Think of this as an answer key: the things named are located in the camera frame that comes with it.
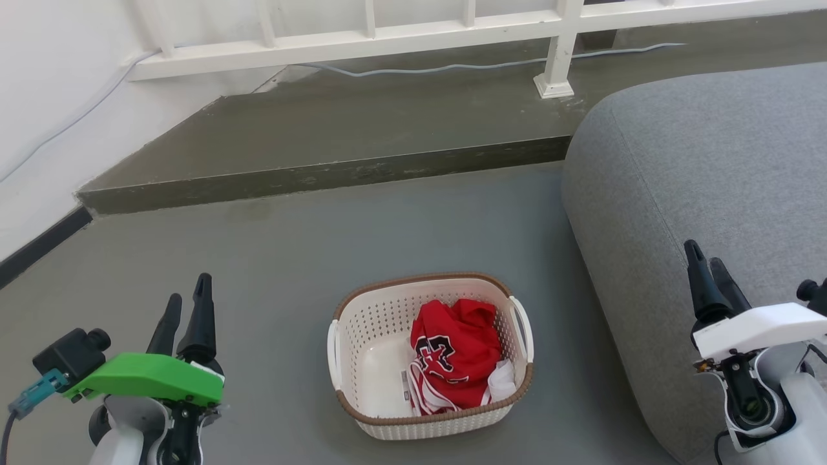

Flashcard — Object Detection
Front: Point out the grey fabric sofa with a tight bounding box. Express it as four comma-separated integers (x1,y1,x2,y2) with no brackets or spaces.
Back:
560,62,827,465

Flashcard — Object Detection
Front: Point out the white wooden railing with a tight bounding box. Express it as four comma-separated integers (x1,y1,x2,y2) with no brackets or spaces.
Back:
125,0,827,100

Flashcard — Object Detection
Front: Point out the light grey floor cable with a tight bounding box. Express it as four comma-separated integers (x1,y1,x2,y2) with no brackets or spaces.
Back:
0,42,687,183

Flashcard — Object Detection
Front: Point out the raised grey concrete step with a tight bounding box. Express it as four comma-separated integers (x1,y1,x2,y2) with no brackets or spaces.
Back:
76,12,827,216

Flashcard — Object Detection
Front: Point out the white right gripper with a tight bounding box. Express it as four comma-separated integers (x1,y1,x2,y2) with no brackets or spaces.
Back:
683,240,827,362

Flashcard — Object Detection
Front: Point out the white cloth garment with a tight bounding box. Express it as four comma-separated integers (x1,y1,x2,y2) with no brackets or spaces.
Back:
486,359,518,405

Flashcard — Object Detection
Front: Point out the red basketball jersey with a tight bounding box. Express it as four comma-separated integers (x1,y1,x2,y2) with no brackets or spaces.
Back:
408,298,505,416

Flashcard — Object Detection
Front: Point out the cream perforated laundry basket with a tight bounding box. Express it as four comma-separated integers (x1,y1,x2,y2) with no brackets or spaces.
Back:
326,271,536,442

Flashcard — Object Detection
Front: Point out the teal camera cable connector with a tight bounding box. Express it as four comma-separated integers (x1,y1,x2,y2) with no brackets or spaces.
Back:
7,369,70,420

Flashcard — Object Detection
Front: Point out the black baseboard strip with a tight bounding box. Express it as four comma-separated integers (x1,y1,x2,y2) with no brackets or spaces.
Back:
0,206,94,290

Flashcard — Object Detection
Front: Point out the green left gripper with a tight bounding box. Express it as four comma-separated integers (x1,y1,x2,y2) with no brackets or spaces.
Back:
63,273,225,408

